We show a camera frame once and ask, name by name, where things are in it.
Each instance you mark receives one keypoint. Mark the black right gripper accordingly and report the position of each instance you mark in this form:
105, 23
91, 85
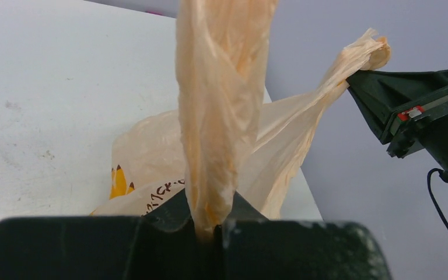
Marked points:
381, 96

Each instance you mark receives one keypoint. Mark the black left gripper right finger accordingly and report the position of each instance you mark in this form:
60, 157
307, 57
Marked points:
241, 210

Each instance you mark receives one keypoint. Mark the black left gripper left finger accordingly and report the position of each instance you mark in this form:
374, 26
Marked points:
170, 224

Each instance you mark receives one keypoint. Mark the orange plastic bag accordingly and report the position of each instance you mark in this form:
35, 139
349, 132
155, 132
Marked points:
224, 139

